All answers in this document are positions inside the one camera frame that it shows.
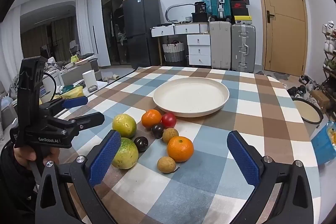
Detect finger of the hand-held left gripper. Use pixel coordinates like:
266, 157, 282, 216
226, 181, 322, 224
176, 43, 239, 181
39, 96, 89, 117
69, 112, 105, 133

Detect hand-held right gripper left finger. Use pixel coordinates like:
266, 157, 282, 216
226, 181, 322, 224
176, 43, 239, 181
35, 130, 122, 224

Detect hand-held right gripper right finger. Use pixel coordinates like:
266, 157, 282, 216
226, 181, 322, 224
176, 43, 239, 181
226, 130, 314, 224

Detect green passion fruit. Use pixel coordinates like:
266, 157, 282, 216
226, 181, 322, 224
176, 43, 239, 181
112, 137, 139, 170

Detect green guava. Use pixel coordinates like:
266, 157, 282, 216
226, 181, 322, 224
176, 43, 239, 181
112, 114, 137, 138

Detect dark purple plum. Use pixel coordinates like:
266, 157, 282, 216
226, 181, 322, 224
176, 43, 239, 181
134, 136, 149, 152
151, 124, 165, 139

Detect small orange tangerine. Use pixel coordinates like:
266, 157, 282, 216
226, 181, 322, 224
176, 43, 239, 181
141, 109, 162, 128

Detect brown longan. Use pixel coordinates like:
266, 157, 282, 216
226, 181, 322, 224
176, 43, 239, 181
162, 128, 179, 144
157, 156, 180, 174

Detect large orange tangerine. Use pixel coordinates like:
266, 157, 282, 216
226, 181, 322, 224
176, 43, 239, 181
167, 136, 195, 162

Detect red tomato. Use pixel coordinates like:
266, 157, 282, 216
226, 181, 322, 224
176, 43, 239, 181
161, 112, 176, 128

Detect cream round plate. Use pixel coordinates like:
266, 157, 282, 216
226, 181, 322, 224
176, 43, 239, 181
153, 77, 230, 117

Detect person's left forearm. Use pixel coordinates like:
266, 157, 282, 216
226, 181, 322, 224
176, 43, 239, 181
0, 141, 42, 224

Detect person's left hand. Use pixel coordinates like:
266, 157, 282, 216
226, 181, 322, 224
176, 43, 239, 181
13, 147, 60, 170

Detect yellow snack bag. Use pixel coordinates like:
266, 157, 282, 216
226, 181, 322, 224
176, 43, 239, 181
54, 84, 85, 102

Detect white cylinder appliance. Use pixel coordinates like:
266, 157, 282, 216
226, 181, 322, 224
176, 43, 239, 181
82, 70, 98, 90

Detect grey low table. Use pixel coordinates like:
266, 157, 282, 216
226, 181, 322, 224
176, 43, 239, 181
59, 59, 100, 86

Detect checkered tablecloth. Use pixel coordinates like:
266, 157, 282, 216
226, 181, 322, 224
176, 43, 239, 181
59, 66, 322, 224

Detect office chair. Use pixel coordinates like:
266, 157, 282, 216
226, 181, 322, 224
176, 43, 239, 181
69, 40, 80, 56

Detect white cabinet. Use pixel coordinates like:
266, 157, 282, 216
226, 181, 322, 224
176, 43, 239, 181
87, 0, 111, 67

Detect white curtain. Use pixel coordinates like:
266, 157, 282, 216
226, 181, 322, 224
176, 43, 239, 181
75, 0, 91, 55

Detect dark sneakers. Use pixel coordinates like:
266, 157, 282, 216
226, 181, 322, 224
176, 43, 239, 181
287, 86, 306, 98

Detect brown cardboard box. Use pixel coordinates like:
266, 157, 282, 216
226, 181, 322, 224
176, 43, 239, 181
310, 90, 330, 109

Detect dark grey refrigerator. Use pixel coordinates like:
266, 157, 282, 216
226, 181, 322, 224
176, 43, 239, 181
122, 0, 162, 69

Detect black and white sneakers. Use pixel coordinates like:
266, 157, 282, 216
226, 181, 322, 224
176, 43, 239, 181
299, 75, 315, 85

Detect dark glass wardrobe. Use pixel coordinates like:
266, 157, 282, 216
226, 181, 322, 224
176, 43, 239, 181
100, 0, 139, 65

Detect wicker basket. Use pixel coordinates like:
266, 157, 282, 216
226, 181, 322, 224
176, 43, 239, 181
162, 40, 185, 62

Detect silver suitcase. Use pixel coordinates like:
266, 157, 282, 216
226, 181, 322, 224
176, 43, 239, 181
231, 24, 256, 73

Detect beige suitcase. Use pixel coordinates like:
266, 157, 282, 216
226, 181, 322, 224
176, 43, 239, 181
209, 21, 232, 71

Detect white drawer desk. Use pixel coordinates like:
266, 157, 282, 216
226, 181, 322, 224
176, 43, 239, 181
150, 22, 211, 67

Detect shoe rack with shoes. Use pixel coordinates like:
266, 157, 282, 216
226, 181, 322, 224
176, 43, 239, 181
322, 21, 336, 122

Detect wooden door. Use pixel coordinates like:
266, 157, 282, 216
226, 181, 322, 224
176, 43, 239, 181
251, 0, 308, 77

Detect yellow shoe box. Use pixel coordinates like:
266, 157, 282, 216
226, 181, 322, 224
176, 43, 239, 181
234, 15, 252, 25

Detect oval silver mirror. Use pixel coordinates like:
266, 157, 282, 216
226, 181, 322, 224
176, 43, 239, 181
165, 4, 195, 24

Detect black storage box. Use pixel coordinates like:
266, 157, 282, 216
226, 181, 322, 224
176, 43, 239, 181
191, 12, 210, 23

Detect black package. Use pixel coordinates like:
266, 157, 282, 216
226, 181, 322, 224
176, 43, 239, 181
194, 1, 208, 14

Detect teal suitcase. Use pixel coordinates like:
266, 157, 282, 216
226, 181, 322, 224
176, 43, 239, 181
208, 0, 231, 20

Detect black cable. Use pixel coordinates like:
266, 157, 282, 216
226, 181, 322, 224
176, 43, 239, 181
42, 72, 56, 101

